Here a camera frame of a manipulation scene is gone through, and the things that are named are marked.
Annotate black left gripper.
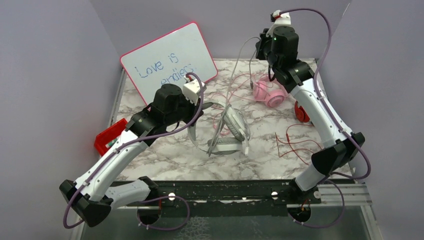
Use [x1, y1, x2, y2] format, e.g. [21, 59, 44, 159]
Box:
[165, 92, 205, 127]

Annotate grey headphone cable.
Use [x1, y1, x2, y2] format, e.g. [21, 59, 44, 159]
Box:
[206, 36, 263, 157]

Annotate grey white headphones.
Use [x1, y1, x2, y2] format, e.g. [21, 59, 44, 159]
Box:
[187, 100, 251, 156]

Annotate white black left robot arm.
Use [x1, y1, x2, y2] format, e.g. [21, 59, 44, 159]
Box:
[59, 80, 206, 229]

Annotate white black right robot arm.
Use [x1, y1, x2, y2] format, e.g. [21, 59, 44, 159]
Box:
[255, 25, 365, 204]

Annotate pink headphones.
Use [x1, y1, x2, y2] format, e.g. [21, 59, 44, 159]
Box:
[252, 76, 289, 108]

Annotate red black headphones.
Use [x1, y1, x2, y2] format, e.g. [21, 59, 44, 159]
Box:
[294, 101, 310, 123]

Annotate pink framed whiteboard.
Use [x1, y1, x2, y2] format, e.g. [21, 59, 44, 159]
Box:
[120, 22, 218, 104]

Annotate white green marker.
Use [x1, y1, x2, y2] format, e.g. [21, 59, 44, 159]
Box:
[105, 138, 118, 149]

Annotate red plastic bin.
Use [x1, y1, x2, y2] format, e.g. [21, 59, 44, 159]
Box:
[94, 118, 128, 156]

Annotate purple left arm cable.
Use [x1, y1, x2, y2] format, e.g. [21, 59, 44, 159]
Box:
[62, 72, 205, 232]

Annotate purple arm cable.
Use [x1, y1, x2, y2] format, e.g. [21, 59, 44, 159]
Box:
[62, 72, 205, 232]
[279, 8, 373, 229]

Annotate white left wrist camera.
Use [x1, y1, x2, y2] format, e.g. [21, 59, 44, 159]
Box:
[182, 80, 206, 105]

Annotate red headphone cable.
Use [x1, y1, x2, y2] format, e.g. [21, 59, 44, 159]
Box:
[274, 123, 324, 167]

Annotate black metal base rail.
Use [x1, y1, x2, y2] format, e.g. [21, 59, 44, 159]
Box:
[127, 179, 341, 218]

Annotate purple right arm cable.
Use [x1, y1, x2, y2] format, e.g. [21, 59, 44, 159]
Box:
[279, 8, 373, 229]

